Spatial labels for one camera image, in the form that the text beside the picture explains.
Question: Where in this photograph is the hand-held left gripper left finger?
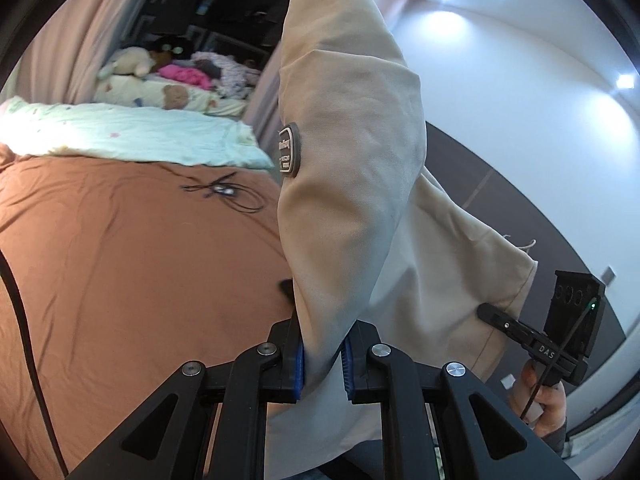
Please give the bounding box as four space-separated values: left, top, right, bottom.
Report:
65 317 307 480

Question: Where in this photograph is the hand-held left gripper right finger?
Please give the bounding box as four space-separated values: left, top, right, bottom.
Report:
340 321 583 480

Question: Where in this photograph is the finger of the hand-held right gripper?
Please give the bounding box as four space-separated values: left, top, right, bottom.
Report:
477 302 545 350

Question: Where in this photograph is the beige jacket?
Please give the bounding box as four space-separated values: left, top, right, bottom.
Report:
264 0 538 480

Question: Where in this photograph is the person's right forearm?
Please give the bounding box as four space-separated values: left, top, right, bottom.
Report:
541 414 572 457

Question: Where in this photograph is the patterned clothes pile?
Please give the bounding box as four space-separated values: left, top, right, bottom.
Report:
192 51 263 101

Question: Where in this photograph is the person's right hand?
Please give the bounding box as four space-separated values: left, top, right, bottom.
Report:
507 360 568 436

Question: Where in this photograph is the brown bed sheet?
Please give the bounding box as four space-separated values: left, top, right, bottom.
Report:
0 145 301 480

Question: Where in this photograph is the pink curtain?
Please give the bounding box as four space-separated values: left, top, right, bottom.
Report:
15 0 171 106
242 35 287 173

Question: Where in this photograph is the mint green quilt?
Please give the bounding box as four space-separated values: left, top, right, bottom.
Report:
0 96 275 170

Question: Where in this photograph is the pink clothing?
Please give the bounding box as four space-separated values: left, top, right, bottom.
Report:
157 62 213 91

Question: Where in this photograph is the cream plush toy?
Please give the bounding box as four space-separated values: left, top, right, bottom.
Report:
97 46 158 81

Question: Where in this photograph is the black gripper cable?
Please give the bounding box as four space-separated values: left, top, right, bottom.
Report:
520 300 598 421
0 250 69 478

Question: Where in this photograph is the tangled black cable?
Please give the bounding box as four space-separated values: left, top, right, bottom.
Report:
180 171 266 213

